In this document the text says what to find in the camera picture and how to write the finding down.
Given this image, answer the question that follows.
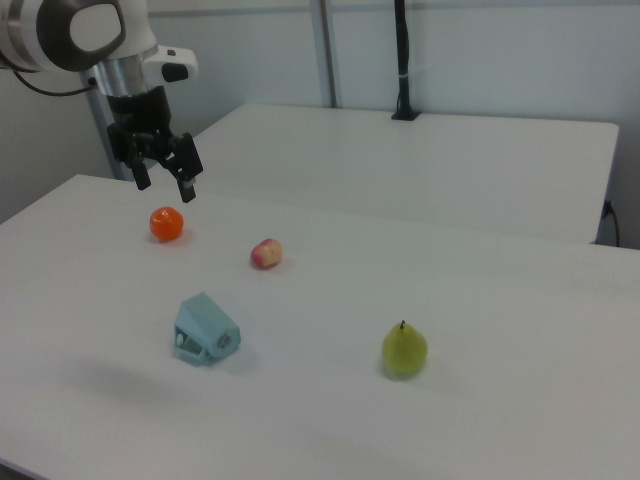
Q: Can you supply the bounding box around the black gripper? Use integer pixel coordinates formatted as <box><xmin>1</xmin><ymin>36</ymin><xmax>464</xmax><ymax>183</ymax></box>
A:
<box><xmin>106</xmin><ymin>84</ymin><xmax>205</xmax><ymax>204</ymax></box>

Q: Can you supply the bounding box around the green toy pear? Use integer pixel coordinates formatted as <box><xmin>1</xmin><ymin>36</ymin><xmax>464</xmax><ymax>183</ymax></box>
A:
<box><xmin>381</xmin><ymin>319</ymin><xmax>429</xmax><ymax>380</ymax></box>

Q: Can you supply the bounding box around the white rear table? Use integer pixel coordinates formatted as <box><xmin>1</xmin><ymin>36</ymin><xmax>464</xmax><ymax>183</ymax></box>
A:
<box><xmin>187</xmin><ymin>102</ymin><xmax>621</xmax><ymax>246</ymax></box>

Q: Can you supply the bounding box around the grey metal wall post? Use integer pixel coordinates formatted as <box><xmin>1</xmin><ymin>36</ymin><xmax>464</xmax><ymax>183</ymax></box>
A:
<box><xmin>309</xmin><ymin>0</ymin><xmax>342</xmax><ymax>109</ymax></box>

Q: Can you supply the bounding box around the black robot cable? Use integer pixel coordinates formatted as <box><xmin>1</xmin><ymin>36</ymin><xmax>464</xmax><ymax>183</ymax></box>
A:
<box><xmin>0</xmin><ymin>54</ymin><xmax>99</xmax><ymax>98</ymax></box>

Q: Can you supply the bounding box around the red yellow toy apple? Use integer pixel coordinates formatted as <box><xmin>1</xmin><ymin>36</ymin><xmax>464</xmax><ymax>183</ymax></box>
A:
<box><xmin>249</xmin><ymin>238</ymin><xmax>284</xmax><ymax>271</ymax></box>

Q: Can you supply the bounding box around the light blue angular plastic mug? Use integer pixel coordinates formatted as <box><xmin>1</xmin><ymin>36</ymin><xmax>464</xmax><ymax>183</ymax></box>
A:
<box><xmin>172</xmin><ymin>291</ymin><xmax>243</xmax><ymax>368</ymax></box>

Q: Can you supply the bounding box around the orange toy fruit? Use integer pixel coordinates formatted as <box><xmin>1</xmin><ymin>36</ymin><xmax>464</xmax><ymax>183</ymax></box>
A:
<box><xmin>149</xmin><ymin>205</ymin><xmax>186</xmax><ymax>243</ymax></box>

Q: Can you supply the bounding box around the black camera pole with base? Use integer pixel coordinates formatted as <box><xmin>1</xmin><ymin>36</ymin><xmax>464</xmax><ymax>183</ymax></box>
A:
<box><xmin>390</xmin><ymin>0</ymin><xmax>421</xmax><ymax>122</ymax></box>

